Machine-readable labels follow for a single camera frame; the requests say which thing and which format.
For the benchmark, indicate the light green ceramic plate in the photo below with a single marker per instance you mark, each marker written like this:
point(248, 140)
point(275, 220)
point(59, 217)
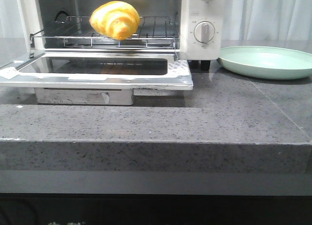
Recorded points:
point(266, 62)

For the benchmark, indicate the metal wire oven rack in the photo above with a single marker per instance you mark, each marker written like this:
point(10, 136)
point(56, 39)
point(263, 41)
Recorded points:
point(69, 33)

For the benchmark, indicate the yellow croissant bread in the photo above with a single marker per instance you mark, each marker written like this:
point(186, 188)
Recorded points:
point(116, 19)

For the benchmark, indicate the glass oven door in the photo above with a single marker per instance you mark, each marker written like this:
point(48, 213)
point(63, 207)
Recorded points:
point(96, 78)

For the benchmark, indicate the lower oven timer knob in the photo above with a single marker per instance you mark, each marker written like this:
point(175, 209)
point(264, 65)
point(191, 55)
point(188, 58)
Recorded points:
point(204, 32)

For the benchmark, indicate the black right oven foot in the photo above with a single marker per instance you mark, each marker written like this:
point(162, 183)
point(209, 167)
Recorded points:
point(205, 65)

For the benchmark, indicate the white Toshiba toaster oven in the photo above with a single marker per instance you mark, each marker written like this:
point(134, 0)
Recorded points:
point(184, 13)

